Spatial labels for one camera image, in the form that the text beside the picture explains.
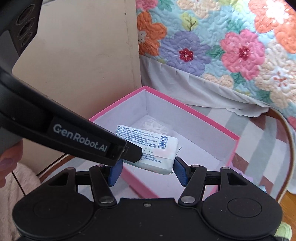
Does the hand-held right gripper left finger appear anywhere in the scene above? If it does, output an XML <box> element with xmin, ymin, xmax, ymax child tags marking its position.
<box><xmin>47</xmin><ymin>160</ymin><xmax>124</xmax><ymax>207</ymax></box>

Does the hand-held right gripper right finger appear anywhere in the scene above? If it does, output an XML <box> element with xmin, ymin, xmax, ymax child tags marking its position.
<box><xmin>173</xmin><ymin>156</ymin><xmax>246</xmax><ymax>206</ymax></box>

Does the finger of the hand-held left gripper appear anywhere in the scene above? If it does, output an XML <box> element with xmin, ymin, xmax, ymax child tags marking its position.
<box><xmin>121</xmin><ymin>141</ymin><xmax>143</xmax><ymax>163</ymax></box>

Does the white wipes packet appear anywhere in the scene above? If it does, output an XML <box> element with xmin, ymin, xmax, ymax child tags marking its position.
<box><xmin>115</xmin><ymin>124</ymin><xmax>179</xmax><ymax>175</ymax></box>

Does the pink cardboard box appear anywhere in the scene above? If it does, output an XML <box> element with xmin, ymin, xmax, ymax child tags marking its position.
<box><xmin>89</xmin><ymin>86</ymin><xmax>241</xmax><ymax>200</ymax></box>

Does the purple plush toy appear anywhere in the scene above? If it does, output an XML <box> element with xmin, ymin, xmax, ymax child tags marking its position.
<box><xmin>230</xmin><ymin>162</ymin><xmax>266</xmax><ymax>193</ymax></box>

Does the person's left hand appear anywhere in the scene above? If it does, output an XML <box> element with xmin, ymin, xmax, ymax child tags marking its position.
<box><xmin>0</xmin><ymin>140</ymin><xmax>24</xmax><ymax>189</ymax></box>

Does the beige cabinet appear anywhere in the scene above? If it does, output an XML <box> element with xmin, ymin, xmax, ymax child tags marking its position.
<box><xmin>11</xmin><ymin>0</ymin><xmax>141</xmax><ymax>174</ymax></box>

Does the striped rug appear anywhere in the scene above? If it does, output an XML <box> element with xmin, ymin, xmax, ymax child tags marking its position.
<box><xmin>35</xmin><ymin>104</ymin><xmax>296</xmax><ymax>202</ymax></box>

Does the pink fluffy garment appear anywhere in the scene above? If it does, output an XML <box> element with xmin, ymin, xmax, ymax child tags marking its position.
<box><xmin>0</xmin><ymin>162</ymin><xmax>41</xmax><ymax>241</ymax></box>

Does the floral quilt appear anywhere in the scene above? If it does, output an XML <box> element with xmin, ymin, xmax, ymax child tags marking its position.
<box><xmin>135</xmin><ymin>0</ymin><xmax>296</xmax><ymax>130</ymax></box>

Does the black cable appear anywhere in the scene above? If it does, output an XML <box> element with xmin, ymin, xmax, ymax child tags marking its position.
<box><xmin>12</xmin><ymin>172</ymin><xmax>25</xmax><ymax>195</ymax></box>

